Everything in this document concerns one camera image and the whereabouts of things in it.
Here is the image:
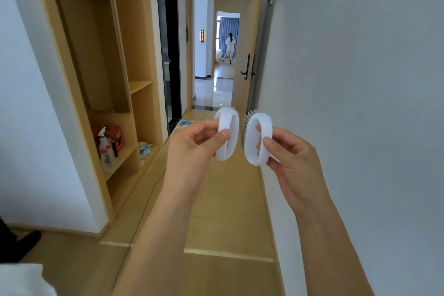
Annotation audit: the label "person's left hand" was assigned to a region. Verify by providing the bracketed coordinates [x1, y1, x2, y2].
[163, 119, 231, 199]

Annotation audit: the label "person's right hand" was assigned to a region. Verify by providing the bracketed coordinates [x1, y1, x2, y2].
[256, 125, 328, 215]

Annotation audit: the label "white brush grey bristles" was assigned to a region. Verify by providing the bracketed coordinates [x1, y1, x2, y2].
[213, 107, 241, 162]
[241, 110, 274, 167]

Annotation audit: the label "person's left forearm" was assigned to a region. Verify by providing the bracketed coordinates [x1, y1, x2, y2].
[111, 185, 209, 296]

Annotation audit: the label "person's right forearm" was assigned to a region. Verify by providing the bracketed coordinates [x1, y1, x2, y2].
[295, 202, 375, 296]

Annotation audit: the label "blue floor mat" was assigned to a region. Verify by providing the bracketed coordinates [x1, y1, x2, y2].
[173, 119, 195, 133]

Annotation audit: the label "red box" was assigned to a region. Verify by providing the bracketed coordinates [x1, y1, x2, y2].
[105, 126, 125, 154]

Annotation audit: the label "white spray bottle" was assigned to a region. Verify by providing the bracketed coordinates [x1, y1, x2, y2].
[98, 127, 109, 158]

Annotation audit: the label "black framed glass door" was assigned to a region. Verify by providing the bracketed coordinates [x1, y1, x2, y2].
[154, 0, 183, 137]

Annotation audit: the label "distant blue curtain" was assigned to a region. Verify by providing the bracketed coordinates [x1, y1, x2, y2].
[218, 16, 240, 50]

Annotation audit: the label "wooden door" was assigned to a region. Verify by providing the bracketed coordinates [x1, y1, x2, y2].
[231, 0, 265, 116]

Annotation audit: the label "white bed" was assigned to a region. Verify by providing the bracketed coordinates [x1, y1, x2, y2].
[0, 263, 58, 296]

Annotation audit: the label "black door handle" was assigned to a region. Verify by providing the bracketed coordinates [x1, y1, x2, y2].
[240, 53, 256, 80]

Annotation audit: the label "wooden door frame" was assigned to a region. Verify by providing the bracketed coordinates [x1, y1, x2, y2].
[185, 0, 249, 112]

